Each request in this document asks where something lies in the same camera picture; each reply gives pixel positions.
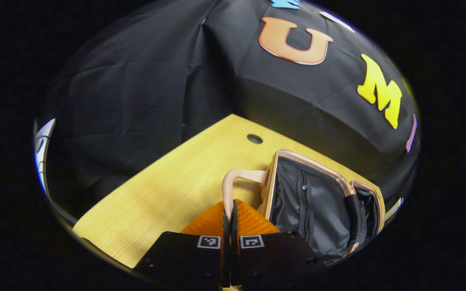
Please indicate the black table grommet hole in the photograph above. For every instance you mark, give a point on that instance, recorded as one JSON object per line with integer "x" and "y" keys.
{"x": 255, "y": 138}

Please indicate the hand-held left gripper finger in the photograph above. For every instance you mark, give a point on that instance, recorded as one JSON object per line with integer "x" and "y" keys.
{"x": 234, "y": 250}
{"x": 225, "y": 250}

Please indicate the beige pink suitcase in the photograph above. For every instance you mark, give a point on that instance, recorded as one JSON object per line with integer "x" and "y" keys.
{"x": 310, "y": 202}

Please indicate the black backdrop cloth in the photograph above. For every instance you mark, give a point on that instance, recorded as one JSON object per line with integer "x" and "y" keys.
{"x": 136, "y": 101}

